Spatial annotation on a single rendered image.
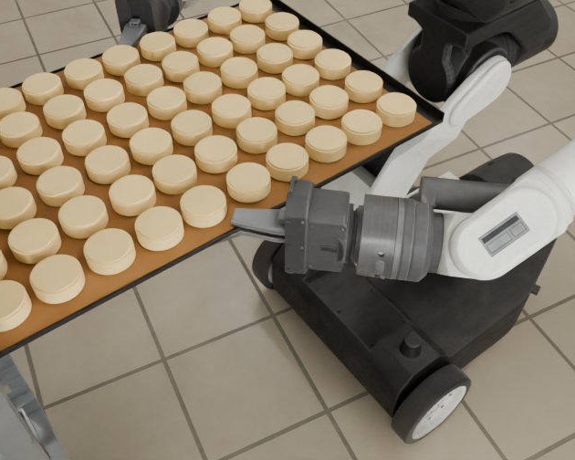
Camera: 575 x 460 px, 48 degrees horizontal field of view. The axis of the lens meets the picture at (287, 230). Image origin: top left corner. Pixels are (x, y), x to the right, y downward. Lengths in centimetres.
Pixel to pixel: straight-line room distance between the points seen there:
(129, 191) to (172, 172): 5
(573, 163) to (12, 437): 61
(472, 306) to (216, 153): 96
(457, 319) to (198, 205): 96
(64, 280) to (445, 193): 39
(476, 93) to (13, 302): 79
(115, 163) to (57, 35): 212
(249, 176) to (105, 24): 221
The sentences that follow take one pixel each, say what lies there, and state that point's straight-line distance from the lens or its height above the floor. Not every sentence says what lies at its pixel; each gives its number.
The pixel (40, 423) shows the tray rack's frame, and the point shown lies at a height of 15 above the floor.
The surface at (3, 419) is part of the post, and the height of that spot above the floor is 86.
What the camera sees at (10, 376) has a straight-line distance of 136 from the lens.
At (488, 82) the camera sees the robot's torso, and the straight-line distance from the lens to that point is 115.
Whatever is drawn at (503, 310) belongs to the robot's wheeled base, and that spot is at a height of 17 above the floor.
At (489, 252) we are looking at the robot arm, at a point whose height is 93.
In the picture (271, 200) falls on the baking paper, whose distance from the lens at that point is 73.
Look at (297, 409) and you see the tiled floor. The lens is 158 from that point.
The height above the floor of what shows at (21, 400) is 23.
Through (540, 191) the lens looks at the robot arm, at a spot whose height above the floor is 97.
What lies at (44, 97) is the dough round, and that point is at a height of 91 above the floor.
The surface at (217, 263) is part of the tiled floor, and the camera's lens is 183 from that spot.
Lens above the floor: 141
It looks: 48 degrees down
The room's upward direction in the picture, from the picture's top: straight up
